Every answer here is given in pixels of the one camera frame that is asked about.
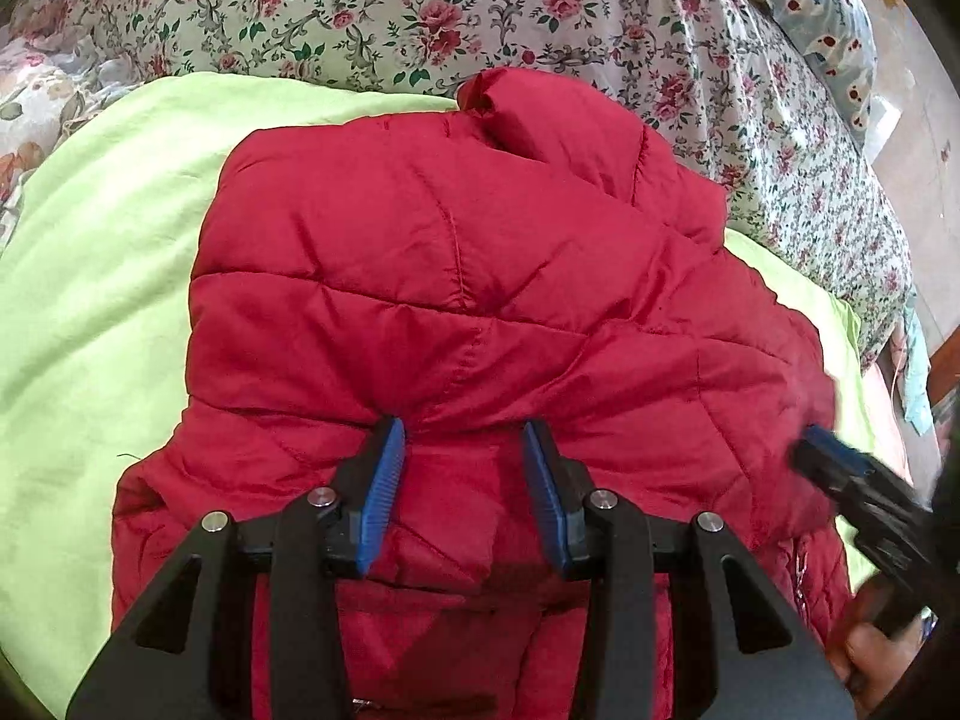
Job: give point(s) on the light blue cloth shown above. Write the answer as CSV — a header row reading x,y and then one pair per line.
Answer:
x,y
916,375

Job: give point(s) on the ruffled floral pillow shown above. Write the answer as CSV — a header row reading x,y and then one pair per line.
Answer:
x,y
37,120

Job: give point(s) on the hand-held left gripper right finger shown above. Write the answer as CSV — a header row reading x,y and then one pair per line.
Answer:
x,y
544,487

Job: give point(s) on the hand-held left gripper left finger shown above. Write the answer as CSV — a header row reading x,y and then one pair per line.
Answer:
x,y
382,487

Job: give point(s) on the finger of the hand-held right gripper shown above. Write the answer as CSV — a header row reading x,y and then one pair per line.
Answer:
x,y
829,461

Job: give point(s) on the rose print bedsheet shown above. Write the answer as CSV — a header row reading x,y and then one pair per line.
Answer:
x,y
360,7

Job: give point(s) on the person's right hand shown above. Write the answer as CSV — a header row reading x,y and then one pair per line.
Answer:
x,y
874,652

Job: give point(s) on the blue pillow with white figures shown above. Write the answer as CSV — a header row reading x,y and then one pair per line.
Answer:
x,y
825,22

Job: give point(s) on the red quilted jacket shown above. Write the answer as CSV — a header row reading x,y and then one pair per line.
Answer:
x,y
465,277

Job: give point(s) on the pale pink mattress cover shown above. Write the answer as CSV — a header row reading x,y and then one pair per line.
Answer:
x,y
885,420

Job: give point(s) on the light green blanket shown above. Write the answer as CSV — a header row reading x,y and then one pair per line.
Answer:
x,y
97,277

